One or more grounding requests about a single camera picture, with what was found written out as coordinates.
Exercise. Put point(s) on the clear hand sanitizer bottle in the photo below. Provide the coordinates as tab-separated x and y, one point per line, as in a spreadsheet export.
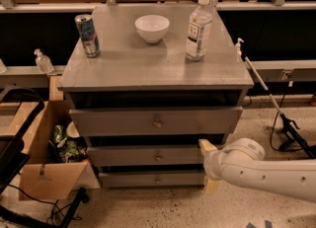
43	62

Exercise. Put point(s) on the clear plastic water bottle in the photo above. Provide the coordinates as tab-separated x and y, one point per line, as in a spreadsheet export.
198	31

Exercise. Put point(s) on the grey top drawer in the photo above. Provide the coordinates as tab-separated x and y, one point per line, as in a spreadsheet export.
156	122

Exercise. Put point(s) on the grey drawer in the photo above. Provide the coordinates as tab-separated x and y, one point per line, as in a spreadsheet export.
152	179
156	122
145	155

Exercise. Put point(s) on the white pump dispenser bottle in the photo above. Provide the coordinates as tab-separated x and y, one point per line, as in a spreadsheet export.
239	48

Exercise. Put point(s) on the blue silver drink can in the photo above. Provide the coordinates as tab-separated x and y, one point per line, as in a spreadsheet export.
88	35

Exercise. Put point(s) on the white ceramic bowl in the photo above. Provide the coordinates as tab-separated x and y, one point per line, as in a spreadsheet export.
152	28

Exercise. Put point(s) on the black chair frame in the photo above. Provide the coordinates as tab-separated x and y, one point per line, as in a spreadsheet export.
12	160

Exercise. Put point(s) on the grey bottom drawer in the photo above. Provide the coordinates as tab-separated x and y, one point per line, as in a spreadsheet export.
152	179

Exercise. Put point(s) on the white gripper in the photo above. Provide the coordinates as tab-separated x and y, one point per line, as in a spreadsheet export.
209	164

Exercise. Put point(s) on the white grabber stick tool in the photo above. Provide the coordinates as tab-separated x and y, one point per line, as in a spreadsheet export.
289	126

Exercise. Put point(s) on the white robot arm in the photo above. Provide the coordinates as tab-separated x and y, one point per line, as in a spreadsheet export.
241	163

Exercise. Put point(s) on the brown cardboard box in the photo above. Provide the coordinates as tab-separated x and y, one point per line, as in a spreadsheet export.
43	178

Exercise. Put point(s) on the green snack bags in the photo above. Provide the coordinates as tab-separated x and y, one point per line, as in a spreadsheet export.
66	145

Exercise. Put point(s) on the grey wooden drawer cabinet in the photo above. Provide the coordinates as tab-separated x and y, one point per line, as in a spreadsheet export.
130	73

